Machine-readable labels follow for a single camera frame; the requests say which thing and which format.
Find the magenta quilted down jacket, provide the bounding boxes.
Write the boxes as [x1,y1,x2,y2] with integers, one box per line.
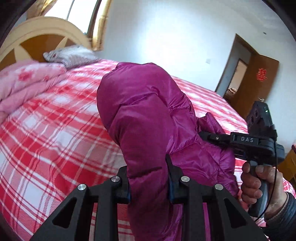
[97,62,239,240]

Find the dark jacket right forearm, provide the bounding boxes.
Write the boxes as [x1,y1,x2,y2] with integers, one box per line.
[262,192,296,241]

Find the right hand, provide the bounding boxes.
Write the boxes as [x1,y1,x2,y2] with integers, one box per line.
[240,161,289,219]

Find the wooden bedside cabinet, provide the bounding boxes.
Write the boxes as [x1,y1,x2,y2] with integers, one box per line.
[278,143,296,182]

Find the brown wooden door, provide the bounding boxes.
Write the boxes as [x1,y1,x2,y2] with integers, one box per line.
[231,54,280,118]

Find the red double happiness sticker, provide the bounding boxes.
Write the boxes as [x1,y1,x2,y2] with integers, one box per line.
[256,68,267,82]

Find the red white plaid bedsheet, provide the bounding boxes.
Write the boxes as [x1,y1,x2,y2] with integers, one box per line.
[0,59,296,241]

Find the pink floral folded quilt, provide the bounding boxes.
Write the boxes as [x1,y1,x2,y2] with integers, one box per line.
[1,60,67,114]

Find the grey striped pillow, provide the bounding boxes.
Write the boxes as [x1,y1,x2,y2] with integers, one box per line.
[43,45,100,69]

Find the cream wooden headboard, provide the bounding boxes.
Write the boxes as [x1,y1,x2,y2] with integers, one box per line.
[1,16,91,70]

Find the yellow curtain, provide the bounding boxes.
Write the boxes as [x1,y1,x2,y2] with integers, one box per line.
[27,0,112,51]

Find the thin black cable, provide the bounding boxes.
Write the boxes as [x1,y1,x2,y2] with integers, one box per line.
[254,136,278,222]

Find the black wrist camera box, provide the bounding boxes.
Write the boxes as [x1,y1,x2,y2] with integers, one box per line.
[246,101,278,141]

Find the brown door frame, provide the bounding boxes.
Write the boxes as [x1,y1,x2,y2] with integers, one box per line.
[215,34,258,97]

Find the window with frame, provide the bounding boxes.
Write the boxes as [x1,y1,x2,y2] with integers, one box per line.
[43,0,102,35]

